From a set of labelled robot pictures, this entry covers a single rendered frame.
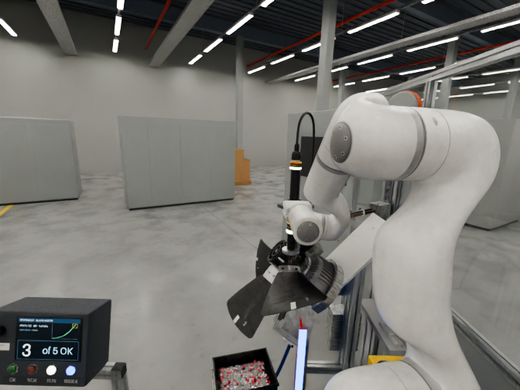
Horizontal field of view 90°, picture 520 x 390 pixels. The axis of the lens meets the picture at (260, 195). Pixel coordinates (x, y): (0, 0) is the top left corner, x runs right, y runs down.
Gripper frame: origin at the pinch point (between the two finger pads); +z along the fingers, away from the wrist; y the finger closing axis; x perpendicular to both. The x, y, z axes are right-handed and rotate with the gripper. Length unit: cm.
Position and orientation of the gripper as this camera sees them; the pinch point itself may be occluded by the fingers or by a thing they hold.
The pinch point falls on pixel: (293, 202)
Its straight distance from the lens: 102.9
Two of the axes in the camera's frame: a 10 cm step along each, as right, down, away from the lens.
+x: 0.3, -9.7, -2.4
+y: 10.0, 0.3, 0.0
